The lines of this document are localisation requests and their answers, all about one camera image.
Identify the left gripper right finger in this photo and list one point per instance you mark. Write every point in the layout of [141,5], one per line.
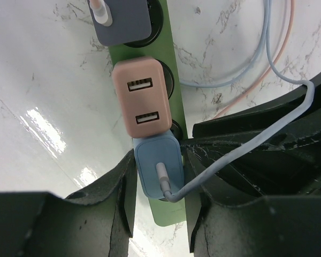
[266,203]

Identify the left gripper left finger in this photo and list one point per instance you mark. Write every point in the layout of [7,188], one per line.
[96,220]

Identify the blue USB charger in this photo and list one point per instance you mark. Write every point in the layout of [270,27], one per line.
[159,164]

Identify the green power strip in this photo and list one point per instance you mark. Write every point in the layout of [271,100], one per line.
[159,45]

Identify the grey USB charger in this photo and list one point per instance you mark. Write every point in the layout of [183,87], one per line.
[118,22]

